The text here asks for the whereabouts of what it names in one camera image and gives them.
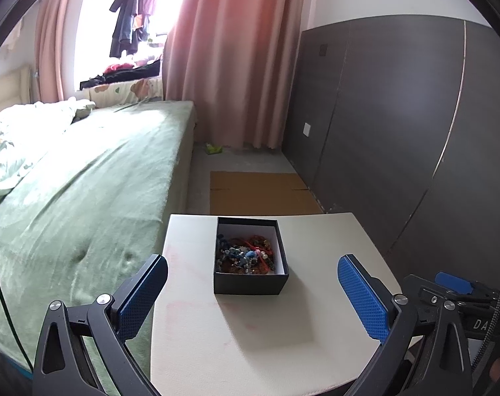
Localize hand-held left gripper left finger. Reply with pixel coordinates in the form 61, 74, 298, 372
33, 253, 169, 396

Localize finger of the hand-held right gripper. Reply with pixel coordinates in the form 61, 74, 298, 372
434, 271, 500, 303

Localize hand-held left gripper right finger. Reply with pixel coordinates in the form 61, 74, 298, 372
337, 254, 476, 396

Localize blue bead bracelet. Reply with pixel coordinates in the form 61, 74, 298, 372
217, 234, 264, 267

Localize black jewelry box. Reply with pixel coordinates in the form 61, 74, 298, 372
213, 216, 290, 296

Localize brown bead bracelet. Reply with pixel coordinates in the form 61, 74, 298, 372
222, 237, 278, 275

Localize red cord bracelet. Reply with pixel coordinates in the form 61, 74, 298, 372
233, 236, 276, 270

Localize bed with green cover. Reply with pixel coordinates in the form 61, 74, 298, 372
0, 100, 195, 382

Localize beige bed base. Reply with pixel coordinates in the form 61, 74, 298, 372
149, 105, 197, 256

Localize flat cardboard sheet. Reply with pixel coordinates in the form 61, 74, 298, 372
210, 171, 326, 216

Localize white green duvet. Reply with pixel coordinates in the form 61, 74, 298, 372
0, 98, 97, 199

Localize floral cushion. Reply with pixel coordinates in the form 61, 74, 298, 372
89, 78, 164, 109

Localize pile of dark clothes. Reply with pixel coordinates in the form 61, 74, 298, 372
79, 59, 164, 90

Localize beige headboard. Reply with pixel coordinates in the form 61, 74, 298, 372
0, 65, 32, 123

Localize pink curtain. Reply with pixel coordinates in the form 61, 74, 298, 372
34, 0, 90, 102
162, 0, 307, 150

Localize hanging dark clothes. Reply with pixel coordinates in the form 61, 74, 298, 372
108, 0, 160, 59

